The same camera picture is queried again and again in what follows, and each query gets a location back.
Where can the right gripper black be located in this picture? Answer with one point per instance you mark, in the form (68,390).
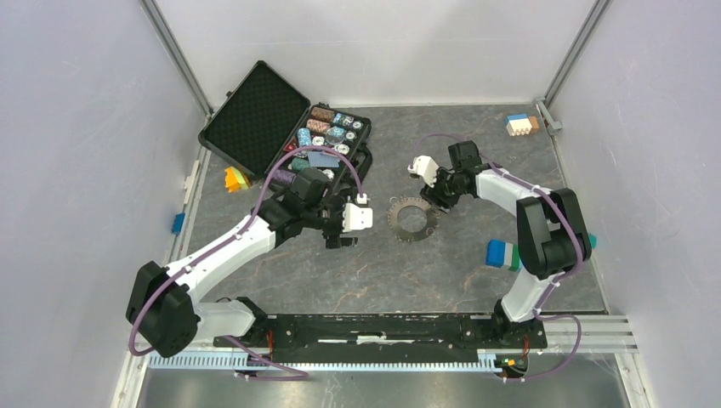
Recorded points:
(434,195)

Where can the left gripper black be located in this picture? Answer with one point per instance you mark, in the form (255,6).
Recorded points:
(332,238)

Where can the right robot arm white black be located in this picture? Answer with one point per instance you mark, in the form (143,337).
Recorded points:
(553,239)

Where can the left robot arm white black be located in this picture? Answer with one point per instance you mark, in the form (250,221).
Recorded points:
(166,310)

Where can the blue white green brick stack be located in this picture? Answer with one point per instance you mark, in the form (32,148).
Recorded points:
(503,255)

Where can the blue white orange brick stack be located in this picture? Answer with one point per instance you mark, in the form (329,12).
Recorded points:
(521,124)

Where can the orange yellow green brick stack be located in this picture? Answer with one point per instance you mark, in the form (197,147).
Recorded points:
(235,180)

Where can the black poker chip case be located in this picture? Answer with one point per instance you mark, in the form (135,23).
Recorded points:
(259,122)

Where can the small blue block left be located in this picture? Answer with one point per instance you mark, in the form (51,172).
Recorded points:
(178,222)

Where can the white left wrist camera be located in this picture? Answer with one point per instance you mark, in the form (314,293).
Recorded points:
(356,218)

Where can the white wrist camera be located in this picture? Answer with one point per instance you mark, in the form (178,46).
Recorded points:
(424,168)
(356,218)

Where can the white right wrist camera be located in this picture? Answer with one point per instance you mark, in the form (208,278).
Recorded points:
(424,168)

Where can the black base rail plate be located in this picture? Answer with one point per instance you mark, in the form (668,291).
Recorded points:
(387,338)

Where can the white toothed cable duct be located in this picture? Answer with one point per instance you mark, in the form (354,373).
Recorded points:
(232,359)

